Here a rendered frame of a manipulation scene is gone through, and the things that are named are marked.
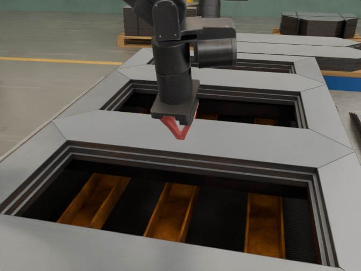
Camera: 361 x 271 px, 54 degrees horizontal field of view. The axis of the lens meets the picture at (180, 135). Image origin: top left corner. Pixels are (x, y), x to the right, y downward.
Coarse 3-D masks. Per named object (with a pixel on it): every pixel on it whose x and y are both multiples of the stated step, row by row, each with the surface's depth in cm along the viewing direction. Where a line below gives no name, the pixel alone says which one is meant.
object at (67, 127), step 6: (78, 114) 97; (84, 114) 97; (90, 114) 97; (66, 120) 93; (72, 120) 93; (78, 120) 93; (84, 120) 93; (60, 126) 90; (66, 126) 90; (72, 126) 90; (78, 126) 90; (60, 132) 87; (66, 132) 87; (72, 132) 87; (66, 138) 84
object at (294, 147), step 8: (280, 128) 89; (288, 128) 89; (296, 128) 89; (280, 136) 85; (288, 136) 85; (296, 136) 85; (304, 136) 85; (280, 144) 82; (288, 144) 82; (296, 144) 82; (304, 144) 82; (280, 152) 79; (288, 152) 79; (296, 152) 79; (304, 152) 79; (312, 152) 79; (280, 160) 76; (288, 160) 76; (296, 160) 76; (304, 160) 76; (312, 160) 76
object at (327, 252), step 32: (192, 64) 148; (256, 64) 144; (288, 64) 141; (128, 96) 118; (224, 96) 116; (256, 96) 115; (288, 96) 112; (64, 160) 81; (96, 160) 83; (128, 160) 81; (160, 160) 80; (192, 160) 78; (224, 160) 77; (32, 192) 70; (320, 192) 68; (320, 224) 62; (320, 256) 56
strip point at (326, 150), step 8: (312, 136) 85; (320, 136) 85; (312, 144) 82; (320, 144) 82; (328, 144) 82; (336, 144) 82; (320, 152) 79; (328, 152) 79; (336, 152) 79; (344, 152) 79; (352, 152) 79; (320, 160) 76; (328, 160) 76
